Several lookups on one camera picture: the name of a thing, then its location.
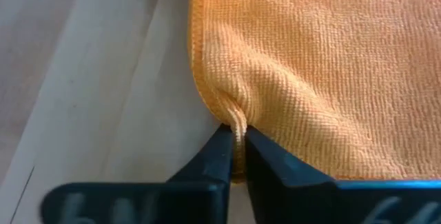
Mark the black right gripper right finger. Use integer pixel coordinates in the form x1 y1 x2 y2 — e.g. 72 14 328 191
245 126 441 224

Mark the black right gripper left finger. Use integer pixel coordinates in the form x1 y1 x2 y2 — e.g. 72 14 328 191
41 124 235 224

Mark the orange microfiber towel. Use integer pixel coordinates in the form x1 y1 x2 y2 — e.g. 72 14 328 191
188 0 441 184

